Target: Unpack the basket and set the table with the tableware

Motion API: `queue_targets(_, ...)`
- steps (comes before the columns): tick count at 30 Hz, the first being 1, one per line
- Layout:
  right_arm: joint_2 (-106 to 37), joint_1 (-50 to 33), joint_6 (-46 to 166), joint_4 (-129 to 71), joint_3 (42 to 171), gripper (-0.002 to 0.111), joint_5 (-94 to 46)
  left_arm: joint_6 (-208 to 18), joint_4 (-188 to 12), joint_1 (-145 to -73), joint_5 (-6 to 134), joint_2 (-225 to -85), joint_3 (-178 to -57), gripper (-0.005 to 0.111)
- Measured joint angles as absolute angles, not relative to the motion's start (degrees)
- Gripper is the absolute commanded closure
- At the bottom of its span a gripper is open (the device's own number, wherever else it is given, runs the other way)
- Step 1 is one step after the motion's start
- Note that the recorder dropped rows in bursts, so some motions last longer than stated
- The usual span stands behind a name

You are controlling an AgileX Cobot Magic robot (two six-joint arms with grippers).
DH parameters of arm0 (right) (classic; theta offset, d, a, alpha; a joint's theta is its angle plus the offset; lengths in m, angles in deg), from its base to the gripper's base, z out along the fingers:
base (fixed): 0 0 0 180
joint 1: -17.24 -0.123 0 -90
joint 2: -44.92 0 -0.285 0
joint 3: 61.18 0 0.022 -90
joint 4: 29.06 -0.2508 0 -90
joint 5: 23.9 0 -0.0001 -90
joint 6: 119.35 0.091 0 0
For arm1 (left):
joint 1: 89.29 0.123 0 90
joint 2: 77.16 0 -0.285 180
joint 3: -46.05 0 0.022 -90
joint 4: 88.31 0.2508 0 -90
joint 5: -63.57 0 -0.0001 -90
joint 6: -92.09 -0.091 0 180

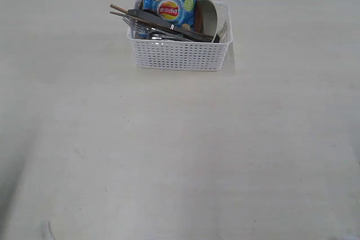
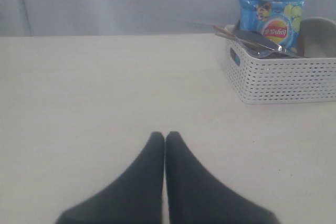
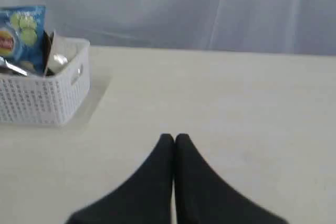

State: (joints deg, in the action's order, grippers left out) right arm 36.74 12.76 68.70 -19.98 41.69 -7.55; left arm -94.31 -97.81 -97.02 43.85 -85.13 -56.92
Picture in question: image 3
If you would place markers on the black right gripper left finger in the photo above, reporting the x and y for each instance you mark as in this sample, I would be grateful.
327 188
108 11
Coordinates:
145 197

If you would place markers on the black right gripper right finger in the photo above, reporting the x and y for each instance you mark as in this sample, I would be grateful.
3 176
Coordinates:
202 196

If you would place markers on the brown wooden plate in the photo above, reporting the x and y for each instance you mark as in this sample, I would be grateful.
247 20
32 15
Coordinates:
46 46

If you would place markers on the blue chips bag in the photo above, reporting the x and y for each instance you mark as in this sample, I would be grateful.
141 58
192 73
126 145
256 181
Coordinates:
22 36

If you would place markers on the white perforated plastic basket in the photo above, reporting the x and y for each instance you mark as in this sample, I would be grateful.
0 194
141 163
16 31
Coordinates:
47 100

